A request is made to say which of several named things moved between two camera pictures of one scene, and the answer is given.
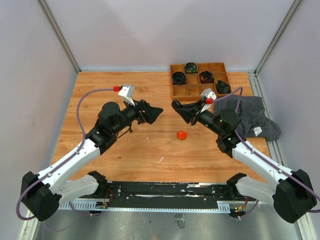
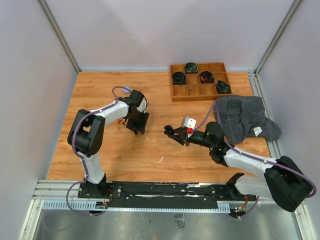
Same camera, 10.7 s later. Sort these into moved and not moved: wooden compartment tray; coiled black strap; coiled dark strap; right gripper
Moved: right gripper
Not moved: coiled dark strap; coiled black strap; wooden compartment tray
